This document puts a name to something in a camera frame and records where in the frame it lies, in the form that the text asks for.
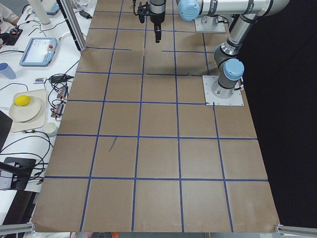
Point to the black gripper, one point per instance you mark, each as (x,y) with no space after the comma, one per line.
(158,18)

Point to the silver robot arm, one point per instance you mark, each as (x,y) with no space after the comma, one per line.
(248,11)

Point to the black power adapter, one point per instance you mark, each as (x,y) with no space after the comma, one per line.
(85,14)

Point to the blue teach pendant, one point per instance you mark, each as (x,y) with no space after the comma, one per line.
(39,52)
(51,7)

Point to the white cylinder tube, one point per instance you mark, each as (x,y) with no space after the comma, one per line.
(40,11)

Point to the brown paper mat blue grid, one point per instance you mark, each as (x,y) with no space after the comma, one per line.
(139,150)

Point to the white paper cup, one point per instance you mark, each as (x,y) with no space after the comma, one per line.
(51,129)

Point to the beige tray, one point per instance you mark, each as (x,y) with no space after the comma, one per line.
(40,119)

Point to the yellow lemon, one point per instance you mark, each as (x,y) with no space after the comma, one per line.
(22,100)

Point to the blue plastic cup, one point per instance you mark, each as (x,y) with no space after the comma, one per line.
(7,71)

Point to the beige round plate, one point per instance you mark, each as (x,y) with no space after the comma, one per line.
(25,113)

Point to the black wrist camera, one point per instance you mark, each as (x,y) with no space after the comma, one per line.
(142,11)

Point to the aluminium frame post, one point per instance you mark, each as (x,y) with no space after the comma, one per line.
(72,23)

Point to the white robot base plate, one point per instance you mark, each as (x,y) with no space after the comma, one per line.
(215,95)

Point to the black camera stand base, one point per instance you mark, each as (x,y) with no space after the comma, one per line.
(15,173)

